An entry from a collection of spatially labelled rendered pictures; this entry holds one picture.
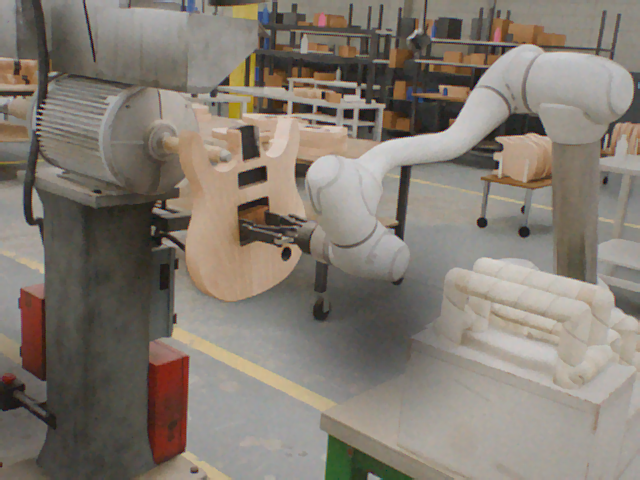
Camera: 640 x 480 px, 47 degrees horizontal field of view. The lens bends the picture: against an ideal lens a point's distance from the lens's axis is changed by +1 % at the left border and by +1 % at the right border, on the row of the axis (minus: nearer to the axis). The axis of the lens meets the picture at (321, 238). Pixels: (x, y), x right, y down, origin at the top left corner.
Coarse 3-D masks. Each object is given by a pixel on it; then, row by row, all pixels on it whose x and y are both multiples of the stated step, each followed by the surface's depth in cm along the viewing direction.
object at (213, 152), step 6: (168, 138) 165; (174, 138) 164; (168, 144) 164; (174, 144) 163; (174, 150) 164; (210, 150) 156; (216, 150) 155; (210, 156) 155; (216, 156) 154; (216, 162) 156; (222, 162) 155
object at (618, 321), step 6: (612, 312) 113; (612, 318) 112; (618, 318) 111; (624, 318) 111; (630, 318) 111; (612, 324) 112; (618, 324) 111; (624, 324) 111; (630, 324) 110; (636, 324) 111; (618, 330) 111; (630, 330) 110; (636, 330) 110
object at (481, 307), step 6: (474, 270) 107; (474, 300) 108; (480, 300) 107; (474, 306) 108; (480, 306) 107; (486, 306) 107; (480, 312) 108; (486, 312) 108; (480, 318) 108; (486, 318) 108; (474, 324) 108; (480, 324) 108; (486, 324) 109; (474, 330) 108; (480, 330) 108; (486, 330) 109
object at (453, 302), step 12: (444, 288) 102; (456, 288) 100; (444, 300) 101; (456, 300) 100; (444, 312) 102; (456, 312) 101; (444, 324) 102; (456, 324) 101; (444, 336) 102; (456, 336) 102
